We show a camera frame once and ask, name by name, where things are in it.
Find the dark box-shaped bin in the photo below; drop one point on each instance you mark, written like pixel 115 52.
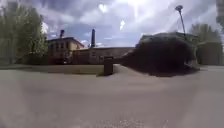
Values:
pixel 108 66

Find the low brick building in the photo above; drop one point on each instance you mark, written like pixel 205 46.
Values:
pixel 100 55

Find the tall dark chimney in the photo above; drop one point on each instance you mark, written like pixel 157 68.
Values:
pixel 93 38

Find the grey asphalt ground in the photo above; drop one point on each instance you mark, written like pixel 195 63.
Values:
pixel 110 100

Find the large dark bush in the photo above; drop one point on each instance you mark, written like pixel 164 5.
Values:
pixel 160 55

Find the grass strip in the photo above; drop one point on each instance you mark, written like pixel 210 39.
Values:
pixel 63 68

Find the yellow building with chimney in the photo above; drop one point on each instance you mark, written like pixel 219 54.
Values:
pixel 61 50

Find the street lamp pole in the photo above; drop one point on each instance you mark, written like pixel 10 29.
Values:
pixel 181 20

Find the green tree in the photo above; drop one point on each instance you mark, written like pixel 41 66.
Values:
pixel 204 33

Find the group of green trees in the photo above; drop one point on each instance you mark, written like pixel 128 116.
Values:
pixel 20 33

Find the dark trimmed hedge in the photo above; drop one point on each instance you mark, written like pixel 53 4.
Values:
pixel 209 53

